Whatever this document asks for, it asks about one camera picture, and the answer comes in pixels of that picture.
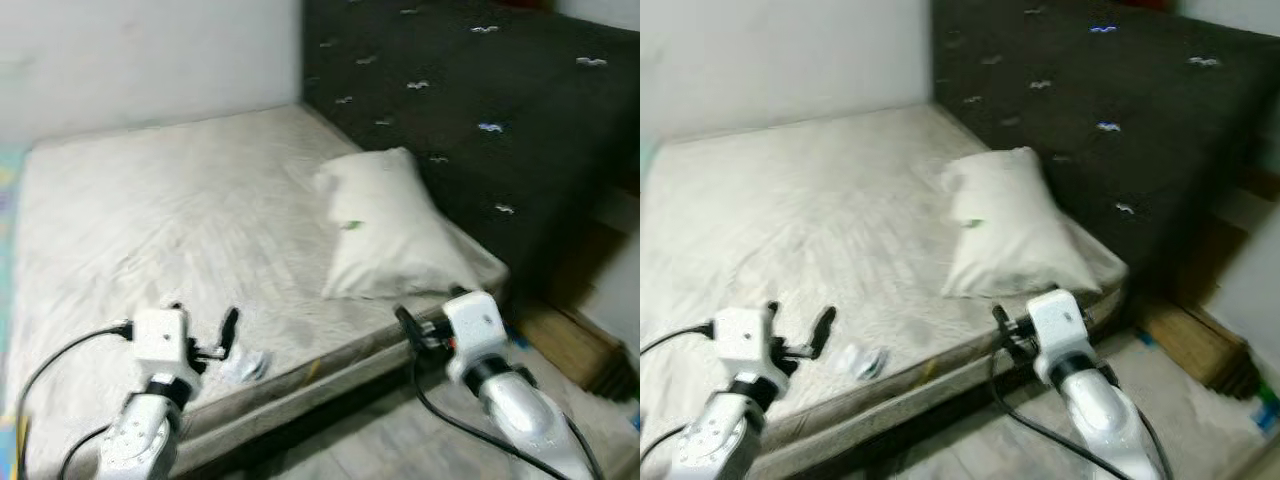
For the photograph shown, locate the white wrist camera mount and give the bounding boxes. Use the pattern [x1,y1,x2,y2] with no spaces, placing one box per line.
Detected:
[713,305,778,383]
[131,307,194,378]
[442,289,512,387]
[1026,288,1097,387]

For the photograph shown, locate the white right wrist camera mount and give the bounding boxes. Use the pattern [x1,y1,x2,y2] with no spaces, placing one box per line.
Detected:
[442,289,512,387]
[1026,288,1097,387]

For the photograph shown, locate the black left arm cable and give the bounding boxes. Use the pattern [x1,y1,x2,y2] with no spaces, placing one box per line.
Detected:
[14,320,136,480]
[640,320,717,480]

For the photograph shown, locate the white wrapper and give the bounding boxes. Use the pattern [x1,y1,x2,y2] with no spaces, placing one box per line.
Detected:
[224,349,272,387]
[835,343,890,382]

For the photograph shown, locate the dark tufted headboard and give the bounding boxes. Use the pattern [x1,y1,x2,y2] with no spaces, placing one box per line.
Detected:
[300,0,641,293]
[931,0,1280,293]

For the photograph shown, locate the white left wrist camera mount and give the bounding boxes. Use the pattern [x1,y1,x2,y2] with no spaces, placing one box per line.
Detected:
[713,305,778,383]
[131,307,194,378]

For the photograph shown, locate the white quilted mattress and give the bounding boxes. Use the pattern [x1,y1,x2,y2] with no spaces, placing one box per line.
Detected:
[640,104,1133,479]
[5,104,511,476]

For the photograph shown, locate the white pillow with tree print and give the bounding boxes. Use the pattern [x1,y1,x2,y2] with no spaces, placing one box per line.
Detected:
[313,147,487,302]
[940,147,1103,300]

